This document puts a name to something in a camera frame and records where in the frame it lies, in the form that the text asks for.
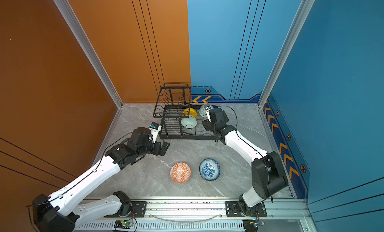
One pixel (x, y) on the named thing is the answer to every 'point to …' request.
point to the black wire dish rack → (179, 119)
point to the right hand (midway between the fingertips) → (213, 116)
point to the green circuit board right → (251, 225)
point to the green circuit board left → (123, 224)
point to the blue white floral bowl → (209, 169)
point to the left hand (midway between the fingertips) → (163, 141)
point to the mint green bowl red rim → (189, 122)
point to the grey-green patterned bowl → (202, 111)
